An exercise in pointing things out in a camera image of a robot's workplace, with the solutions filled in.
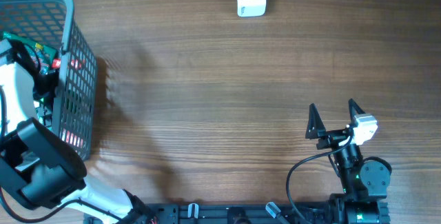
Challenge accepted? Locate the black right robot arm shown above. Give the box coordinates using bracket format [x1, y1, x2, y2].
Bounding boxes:
[305, 99, 392, 224]

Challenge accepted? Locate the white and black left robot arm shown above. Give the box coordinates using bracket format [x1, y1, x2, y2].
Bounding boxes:
[1, 39, 156, 223]

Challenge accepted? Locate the black camera cable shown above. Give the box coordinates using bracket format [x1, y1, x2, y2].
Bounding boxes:
[285, 134, 355, 224]

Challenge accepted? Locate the green 3M gloves package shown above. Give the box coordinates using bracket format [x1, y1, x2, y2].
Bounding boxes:
[3, 32, 61, 74]

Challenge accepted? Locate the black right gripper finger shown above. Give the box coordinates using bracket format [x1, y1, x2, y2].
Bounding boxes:
[348, 99, 365, 126]
[305, 103, 326, 139]

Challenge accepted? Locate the grey plastic shopping basket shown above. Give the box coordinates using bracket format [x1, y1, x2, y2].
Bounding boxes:
[1, 0, 98, 160]

